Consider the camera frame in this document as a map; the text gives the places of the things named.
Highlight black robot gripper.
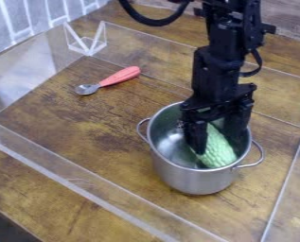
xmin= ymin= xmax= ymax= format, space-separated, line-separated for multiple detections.
xmin=180 ymin=46 xmax=258 ymax=155

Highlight green bumpy bitter gourd toy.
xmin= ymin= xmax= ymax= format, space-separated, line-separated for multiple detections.
xmin=192 ymin=124 xmax=237 ymax=168

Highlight silver metal pot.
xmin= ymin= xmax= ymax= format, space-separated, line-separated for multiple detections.
xmin=137 ymin=102 xmax=266 ymax=195

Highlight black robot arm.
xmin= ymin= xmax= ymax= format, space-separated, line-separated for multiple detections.
xmin=180 ymin=0 xmax=276 ymax=154

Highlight clear acrylic triangle stand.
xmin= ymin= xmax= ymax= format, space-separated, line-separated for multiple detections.
xmin=64 ymin=22 xmax=108 ymax=57

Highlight spoon with red handle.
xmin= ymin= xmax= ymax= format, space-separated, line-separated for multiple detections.
xmin=76 ymin=66 xmax=141 ymax=95

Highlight black strip on wall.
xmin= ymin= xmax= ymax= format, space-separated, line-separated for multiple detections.
xmin=195 ymin=8 xmax=276 ymax=34

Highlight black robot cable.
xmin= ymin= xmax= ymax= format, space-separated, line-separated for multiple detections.
xmin=117 ymin=0 xmax=195 ymax=27

